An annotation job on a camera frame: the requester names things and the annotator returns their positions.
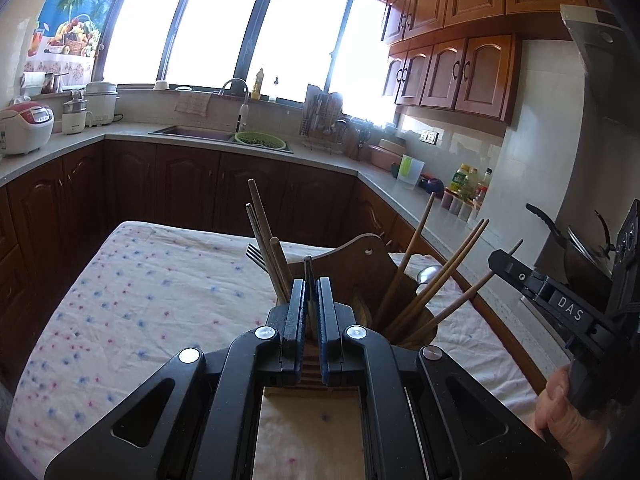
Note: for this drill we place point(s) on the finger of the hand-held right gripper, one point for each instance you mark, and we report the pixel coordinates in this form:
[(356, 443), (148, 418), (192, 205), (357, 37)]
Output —
[(510, 267)]

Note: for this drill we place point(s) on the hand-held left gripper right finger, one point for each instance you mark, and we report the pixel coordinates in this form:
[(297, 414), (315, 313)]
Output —
[(324, 310)]

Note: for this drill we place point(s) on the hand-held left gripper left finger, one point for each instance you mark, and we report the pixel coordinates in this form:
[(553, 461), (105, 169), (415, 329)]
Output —
[(299, 310)]

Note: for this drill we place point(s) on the wooden utensil holder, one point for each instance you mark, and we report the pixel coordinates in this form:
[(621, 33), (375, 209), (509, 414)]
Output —
[(370, 270)]

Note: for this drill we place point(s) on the person's right hand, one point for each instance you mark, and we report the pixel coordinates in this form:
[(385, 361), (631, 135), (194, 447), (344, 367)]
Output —
[(565, 425)]

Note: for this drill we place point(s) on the wooden chopsticks right bundle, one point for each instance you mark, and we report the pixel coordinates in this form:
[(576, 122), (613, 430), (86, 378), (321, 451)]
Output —
[(462, 260)]

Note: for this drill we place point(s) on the metal fork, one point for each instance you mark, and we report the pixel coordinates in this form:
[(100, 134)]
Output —
[(256, 256)]

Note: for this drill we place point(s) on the black wok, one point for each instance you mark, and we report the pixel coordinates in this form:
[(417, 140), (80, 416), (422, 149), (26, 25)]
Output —
[(580, 245)]

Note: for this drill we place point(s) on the spice jar rack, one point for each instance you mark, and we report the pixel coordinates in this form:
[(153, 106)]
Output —
[(460, 205)]

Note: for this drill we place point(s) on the metal spoon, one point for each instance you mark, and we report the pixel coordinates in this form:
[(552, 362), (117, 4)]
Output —
[(429, 276)]

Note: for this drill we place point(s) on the cooking oil bottle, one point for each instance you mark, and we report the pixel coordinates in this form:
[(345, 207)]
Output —
[(472, 182)]

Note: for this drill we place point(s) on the yellow cap green bottle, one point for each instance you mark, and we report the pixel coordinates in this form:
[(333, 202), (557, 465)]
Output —
[(459, 177)]

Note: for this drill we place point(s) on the red and blue container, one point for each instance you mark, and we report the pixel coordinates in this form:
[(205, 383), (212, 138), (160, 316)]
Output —
[(431, 185)]

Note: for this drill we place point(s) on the clear measuring cup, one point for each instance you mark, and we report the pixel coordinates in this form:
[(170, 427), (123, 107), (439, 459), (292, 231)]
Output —
[(411, 172)]

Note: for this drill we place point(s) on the white dotted tablecloth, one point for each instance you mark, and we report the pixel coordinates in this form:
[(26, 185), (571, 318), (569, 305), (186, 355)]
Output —
[(140, 300)]

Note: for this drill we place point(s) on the pink basin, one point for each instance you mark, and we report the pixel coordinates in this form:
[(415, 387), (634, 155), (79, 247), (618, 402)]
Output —
[(385, 155)]

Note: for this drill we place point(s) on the knife block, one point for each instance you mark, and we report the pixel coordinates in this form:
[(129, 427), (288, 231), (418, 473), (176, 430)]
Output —
[(357, 142)]

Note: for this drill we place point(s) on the green colander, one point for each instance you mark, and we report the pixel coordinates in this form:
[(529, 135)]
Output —
[(260, 140)]

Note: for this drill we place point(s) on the wooden lower cabinets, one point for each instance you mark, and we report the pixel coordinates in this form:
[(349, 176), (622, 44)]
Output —
[(175, 185)]

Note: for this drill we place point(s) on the wooden cabinets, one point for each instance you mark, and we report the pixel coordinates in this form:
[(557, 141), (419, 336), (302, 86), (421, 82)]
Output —
[(175, 185), (475, 60)]

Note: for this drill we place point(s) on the kitchen sink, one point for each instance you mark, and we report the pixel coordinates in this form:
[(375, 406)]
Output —
[(190, 134)]

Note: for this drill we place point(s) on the wooden upper cabinets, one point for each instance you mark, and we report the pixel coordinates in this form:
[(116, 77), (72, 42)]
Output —
[(475, 60)]

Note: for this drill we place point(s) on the wooden cutting board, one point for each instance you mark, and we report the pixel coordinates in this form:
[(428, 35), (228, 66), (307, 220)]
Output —
[(320, 97)]

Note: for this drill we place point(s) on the steel range hood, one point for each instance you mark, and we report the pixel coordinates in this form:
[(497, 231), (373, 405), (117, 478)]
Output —
[(605, 70)]

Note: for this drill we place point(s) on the small dark dispenser bottle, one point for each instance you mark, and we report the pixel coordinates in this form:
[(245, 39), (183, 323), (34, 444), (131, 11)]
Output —
[(274, 89)]

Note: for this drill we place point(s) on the yellow liquid bottle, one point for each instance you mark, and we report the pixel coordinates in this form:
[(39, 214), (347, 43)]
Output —
[(257, 85)]

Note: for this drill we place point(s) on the beige dish cloth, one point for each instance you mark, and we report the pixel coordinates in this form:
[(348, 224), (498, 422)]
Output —
[(192, 104)]

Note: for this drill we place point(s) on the chrome kitchen faucet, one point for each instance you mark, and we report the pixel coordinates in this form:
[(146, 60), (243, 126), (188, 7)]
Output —
[(235, 82)]

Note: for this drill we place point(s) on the small white bowl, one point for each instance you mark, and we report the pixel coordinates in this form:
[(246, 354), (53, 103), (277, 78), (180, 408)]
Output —
[(160, 85)]

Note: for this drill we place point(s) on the large white rice cooker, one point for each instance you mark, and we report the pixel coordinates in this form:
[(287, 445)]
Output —
[(102, 105)]

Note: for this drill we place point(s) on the kitchen window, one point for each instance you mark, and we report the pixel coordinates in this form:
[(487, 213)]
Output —
[(225, 30)]

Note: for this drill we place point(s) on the white juicer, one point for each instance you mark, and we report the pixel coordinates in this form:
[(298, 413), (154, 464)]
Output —
[(75, 115)]

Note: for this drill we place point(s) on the red and white rice cooker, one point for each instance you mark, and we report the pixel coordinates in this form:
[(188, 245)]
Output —
[(25, 127)]

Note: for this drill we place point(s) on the small metal pot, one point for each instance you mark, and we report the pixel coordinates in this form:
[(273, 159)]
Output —
[(54, 82)]

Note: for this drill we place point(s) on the paper towel roll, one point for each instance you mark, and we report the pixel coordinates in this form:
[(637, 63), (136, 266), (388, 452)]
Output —
[(34, 82)]

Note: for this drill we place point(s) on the tropical fruit print blind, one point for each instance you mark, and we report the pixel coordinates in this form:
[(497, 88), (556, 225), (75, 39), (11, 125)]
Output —
[(75, 20)]

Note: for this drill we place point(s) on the wall switch panel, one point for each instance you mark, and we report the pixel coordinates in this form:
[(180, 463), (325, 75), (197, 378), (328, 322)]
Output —
[(429, 135)]

